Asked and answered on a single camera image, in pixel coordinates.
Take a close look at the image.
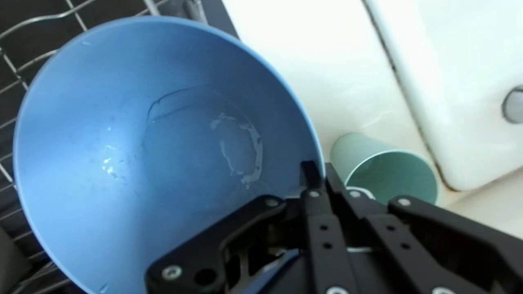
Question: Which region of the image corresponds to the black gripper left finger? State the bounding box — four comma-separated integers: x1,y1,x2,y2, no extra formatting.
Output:
144,162,355,294

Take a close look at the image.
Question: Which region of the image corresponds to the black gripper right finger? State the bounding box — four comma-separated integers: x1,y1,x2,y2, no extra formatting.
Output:
326,164,523,294

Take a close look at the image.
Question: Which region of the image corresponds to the light green plastic cup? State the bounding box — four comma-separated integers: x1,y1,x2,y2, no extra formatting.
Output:
331,133,438,205

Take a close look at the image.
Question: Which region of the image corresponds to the blue plastic bowl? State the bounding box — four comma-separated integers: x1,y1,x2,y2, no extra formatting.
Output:
18,17,324,294

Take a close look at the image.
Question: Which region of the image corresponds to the white ceramic sink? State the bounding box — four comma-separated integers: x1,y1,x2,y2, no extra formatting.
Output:
365,0,523,192

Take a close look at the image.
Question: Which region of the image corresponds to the black wire dish rack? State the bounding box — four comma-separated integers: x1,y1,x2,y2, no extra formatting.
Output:
0,0,234,294

